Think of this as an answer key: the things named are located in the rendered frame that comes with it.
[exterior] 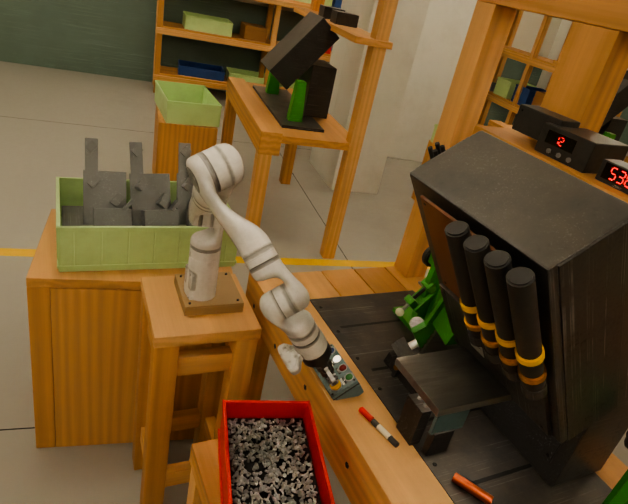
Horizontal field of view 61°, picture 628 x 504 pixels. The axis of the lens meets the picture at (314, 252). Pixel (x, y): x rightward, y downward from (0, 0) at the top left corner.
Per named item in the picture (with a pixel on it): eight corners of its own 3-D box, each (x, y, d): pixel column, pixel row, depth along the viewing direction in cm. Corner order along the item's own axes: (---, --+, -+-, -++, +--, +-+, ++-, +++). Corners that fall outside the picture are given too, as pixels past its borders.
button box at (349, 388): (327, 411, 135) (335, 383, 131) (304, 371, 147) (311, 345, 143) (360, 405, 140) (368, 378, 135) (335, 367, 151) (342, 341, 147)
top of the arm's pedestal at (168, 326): (153, 349, 151) (154, 338, 149) (140, 287, 176) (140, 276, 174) (260, 339, 164) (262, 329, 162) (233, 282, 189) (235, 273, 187)
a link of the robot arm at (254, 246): (246, 271, 107) (282, 252, 110) (182, 154, 106) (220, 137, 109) (239, 275, 116) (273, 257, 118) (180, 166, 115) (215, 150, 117)
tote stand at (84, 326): (35, 448, 207) (25, 277, 171) (56, 359, 250) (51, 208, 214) (211, 437, 229) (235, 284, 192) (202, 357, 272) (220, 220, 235)
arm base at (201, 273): (190, 303, 161) (195, 254, 153) (181, 286, 168) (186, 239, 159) (219, 299, 165) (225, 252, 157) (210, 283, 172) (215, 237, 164)
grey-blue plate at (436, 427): (423, 457, 124) (441, 413, 117) (418, 450, 125) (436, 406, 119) (454, 448, 128) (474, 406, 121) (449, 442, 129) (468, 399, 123)
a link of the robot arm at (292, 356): (278, 351, 127) (267, 336, 123) (317, 326, 128) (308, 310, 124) (292, 377, 120) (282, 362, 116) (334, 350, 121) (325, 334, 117)
